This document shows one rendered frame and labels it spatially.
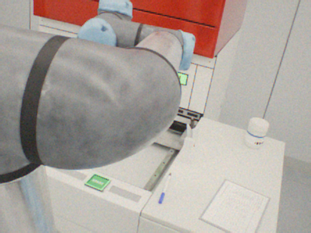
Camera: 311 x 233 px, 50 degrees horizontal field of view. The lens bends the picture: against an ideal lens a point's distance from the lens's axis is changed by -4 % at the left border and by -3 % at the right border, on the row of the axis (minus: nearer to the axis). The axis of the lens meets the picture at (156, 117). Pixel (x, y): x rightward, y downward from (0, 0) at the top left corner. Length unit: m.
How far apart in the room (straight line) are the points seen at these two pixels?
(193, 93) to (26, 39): 1.14
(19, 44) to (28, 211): 0.21
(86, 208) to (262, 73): 2.14
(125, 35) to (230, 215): 0.56
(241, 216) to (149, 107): 0.72
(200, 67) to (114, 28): 0.73
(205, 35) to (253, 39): 1.57
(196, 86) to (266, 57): 1.51
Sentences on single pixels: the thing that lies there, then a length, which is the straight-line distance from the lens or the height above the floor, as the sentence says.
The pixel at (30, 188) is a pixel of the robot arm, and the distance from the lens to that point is 0.40.
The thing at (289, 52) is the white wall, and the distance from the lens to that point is 2.81.
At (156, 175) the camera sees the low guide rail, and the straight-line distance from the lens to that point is 1.22.
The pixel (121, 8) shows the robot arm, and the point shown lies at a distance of 0.75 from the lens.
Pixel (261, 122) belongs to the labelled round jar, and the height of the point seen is 1.06.
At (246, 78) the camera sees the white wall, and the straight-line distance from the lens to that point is 2.89.
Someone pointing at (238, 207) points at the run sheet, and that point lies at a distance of 1.00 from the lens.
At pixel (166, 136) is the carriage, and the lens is 1.39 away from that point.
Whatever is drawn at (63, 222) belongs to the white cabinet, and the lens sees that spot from 1.10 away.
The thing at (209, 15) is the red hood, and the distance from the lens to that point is 1.25.
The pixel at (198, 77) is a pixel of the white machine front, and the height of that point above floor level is 1.12.
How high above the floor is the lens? 1.59
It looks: 28 degrees down
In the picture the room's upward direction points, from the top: 9 degrees clockwise
